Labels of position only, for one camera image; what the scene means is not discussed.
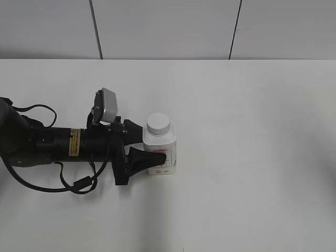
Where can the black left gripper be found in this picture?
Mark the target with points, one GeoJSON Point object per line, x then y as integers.
{"type": "Point", "coordinates": [137, 160]}

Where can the white yili changqing bottle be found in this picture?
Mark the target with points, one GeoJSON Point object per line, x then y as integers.
{"type": "Point", "coordinates": [161, 140]}

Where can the white round bottle cap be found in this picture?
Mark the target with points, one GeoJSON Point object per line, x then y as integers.
{"type": "Point", "coordinates": [158, 124]}

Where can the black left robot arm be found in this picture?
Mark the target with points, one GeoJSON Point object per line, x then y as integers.
{"type": "Point", "coordinates": [26, 142]}

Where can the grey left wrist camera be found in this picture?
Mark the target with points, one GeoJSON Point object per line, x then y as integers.
{"type": "Point", "coordinates": [105, 108]}

